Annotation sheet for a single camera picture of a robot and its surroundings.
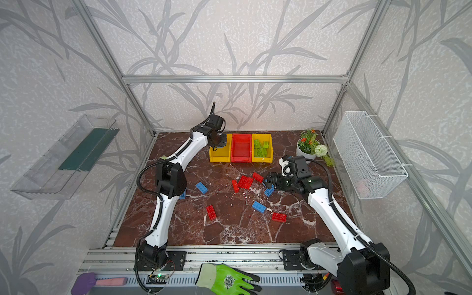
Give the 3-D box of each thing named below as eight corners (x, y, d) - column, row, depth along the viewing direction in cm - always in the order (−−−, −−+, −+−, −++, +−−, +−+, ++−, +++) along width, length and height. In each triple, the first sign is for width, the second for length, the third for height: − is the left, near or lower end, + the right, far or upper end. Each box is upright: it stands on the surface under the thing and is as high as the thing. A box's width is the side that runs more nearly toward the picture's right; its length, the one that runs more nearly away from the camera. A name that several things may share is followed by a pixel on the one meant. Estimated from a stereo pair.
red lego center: (237, 186, 98) (237, 184, 96) (241, 177, 102) (241, 175, 100) (249, 190, 97) (249, 188, 95) (253, 180, 100) (253, 178, 98)
